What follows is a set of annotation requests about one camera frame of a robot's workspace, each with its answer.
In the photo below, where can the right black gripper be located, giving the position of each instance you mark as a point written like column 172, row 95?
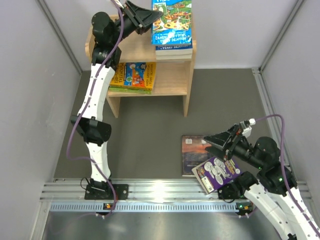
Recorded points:
column 220, row 140

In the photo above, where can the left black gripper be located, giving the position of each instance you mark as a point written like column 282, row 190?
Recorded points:
column 138, row 16

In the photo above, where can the blue 26-Storey Treehouse book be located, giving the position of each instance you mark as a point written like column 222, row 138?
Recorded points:
column 174, row 27

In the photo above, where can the blue 91-Storey Treehouse book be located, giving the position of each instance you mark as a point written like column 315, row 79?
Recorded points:
column 172, row 50

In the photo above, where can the yellow 130-Storey Treehouse book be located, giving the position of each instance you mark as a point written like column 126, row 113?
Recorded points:
column 135, row 75

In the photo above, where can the lime green 65-Storey Treehouse book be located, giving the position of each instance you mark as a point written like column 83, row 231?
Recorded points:
column 128, row 90

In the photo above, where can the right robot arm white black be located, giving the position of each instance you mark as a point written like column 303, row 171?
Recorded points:
column 273, row 190

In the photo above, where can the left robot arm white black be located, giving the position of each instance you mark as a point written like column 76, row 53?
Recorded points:
column 96, row 133

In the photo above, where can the purple Treehouse book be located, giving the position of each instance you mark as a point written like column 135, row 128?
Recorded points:
column 215, row 173

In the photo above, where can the dark sunset cover book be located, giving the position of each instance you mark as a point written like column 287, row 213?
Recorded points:
column 193, row 151

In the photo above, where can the wooden two-tier bookshelf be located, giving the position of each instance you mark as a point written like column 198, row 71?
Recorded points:
column 173, row 77

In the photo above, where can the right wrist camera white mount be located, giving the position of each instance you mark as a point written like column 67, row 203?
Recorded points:
column 246, row 127

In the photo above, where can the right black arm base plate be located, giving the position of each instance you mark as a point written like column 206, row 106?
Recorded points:
column 232, row 191

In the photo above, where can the aluminium mounting rail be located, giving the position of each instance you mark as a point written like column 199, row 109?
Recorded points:
column 159, row 191

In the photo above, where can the slotted grey cable duct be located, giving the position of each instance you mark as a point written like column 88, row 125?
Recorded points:
column 145, row 207

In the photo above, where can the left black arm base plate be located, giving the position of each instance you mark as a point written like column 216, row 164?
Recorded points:
column 103, row 191

